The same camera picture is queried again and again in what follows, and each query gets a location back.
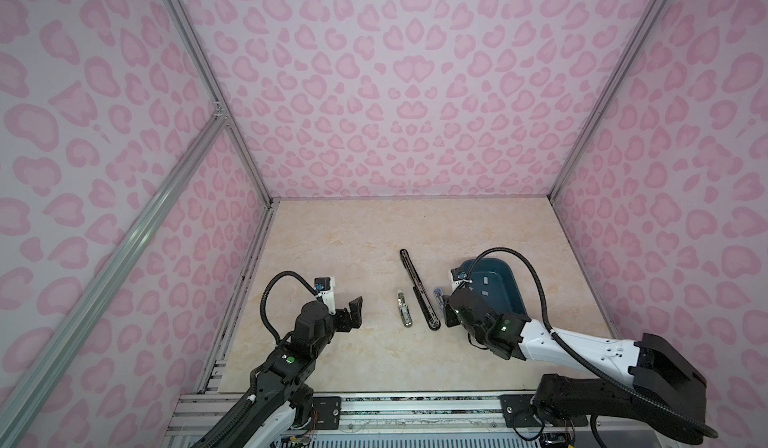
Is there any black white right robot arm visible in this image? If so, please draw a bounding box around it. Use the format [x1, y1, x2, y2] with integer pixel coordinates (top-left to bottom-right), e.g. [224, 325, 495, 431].
[445, 285, 718, 445]

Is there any teal plastic tray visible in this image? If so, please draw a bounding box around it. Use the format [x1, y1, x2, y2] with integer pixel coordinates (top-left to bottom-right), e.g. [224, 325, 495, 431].
[469, 257, 527, 315]

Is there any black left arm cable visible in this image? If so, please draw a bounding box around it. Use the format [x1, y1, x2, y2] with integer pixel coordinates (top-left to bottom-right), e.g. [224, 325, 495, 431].
[259, 270, 319, 346]

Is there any light blue mini stapler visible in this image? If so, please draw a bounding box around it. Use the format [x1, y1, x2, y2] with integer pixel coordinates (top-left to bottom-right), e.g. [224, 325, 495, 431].
[433, 287, 447, 318]

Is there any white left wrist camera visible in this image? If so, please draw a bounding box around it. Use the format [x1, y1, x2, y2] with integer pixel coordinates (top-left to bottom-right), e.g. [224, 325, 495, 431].
[314, 276, 336, 315]

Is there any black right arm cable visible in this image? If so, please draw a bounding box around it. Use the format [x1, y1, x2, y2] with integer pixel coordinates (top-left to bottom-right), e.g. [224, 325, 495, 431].
[466, 246, 718, 440]

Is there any aluminium corner frame post left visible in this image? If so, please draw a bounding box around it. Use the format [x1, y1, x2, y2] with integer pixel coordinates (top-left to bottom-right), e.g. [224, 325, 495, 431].
[162, 0, 273, 208]

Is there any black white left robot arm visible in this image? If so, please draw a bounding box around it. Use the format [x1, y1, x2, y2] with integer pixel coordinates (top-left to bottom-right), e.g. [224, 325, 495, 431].
[195, 296, 363, 447]

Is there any aluminium corner frame post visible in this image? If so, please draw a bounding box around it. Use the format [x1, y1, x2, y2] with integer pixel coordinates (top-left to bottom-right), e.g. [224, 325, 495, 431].
[547, 0, 674, 205]
[162, 0, 273, 208]

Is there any aluminium corner frame post right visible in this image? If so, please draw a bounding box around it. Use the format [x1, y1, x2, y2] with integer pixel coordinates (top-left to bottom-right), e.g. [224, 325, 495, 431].
[547, 0, 674, 205]

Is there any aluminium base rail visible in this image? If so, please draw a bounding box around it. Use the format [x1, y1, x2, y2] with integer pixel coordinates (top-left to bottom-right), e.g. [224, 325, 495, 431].
[161, 390, 679, 448]

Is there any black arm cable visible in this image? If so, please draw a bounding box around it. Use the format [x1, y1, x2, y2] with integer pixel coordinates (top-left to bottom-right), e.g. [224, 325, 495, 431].
[259, 270, 319, 346]
[466, 246, 718, 440]

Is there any aluminium diagonal frame bar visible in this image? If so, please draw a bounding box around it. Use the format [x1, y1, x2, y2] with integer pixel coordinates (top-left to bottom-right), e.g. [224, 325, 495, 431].
[1, 114, 227, 447]

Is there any black long stapler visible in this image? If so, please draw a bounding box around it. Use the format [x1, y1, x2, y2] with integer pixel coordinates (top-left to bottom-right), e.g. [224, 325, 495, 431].
[399, 249, 441, 331]

